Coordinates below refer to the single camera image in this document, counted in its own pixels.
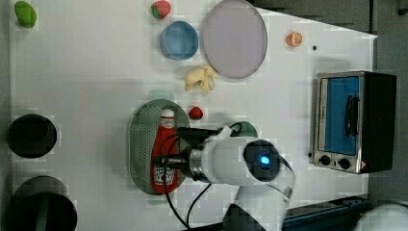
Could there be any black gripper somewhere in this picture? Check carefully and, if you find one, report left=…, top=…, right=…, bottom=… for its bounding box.
left=154, top=127, right=220, bottom=180

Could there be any red ketchup bottle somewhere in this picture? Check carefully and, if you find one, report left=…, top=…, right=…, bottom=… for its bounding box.
left=150, top=109, right=178, bottom=194

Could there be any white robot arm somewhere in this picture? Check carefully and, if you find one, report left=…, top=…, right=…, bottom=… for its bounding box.
left=152, top=126, right=295, bottom=231

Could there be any green oval strainer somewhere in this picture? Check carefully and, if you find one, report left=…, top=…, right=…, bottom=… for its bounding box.
left=127, top=90, right=190, bottom=197

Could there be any small red strawberry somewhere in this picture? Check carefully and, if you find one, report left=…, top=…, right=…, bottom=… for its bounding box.
left=189, top=107, right=204, bottom=120

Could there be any green mug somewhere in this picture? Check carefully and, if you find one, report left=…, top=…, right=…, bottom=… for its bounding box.
left=230, top=121, right=258, bottom=138

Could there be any peeled banana toy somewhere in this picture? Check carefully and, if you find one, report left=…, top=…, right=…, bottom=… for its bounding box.
left=185, top=64, right=218, bottom=93

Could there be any blue bowl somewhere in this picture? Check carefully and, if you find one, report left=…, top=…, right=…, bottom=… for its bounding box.
left=160, top=21, right=199, bottom=61

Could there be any large purple plate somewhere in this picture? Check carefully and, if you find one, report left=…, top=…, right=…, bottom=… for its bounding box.
left=201, top=0, right=268, bottom=79

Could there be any large red strawberry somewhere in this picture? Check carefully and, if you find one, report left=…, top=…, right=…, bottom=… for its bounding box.
left=151, top=0, right=171, bottom=19

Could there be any orange slice toy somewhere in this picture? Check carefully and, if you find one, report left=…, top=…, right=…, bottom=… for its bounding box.
left=286, top=32, right=303, bottom=47

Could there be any silver toaster oven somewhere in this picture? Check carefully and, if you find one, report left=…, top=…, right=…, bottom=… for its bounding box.
left=313, top=71, right=396, bottom=174

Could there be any green mango toy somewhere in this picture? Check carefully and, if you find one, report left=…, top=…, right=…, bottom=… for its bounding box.
left=14, top=1, right=38, bottom=28

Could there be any black cable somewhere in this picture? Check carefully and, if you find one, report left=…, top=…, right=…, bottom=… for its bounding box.
left=159, top=136, right=214, bottom=230

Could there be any blue metal frame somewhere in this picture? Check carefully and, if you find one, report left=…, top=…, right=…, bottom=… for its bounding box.
left=282, top=196, right=370, bottom=231

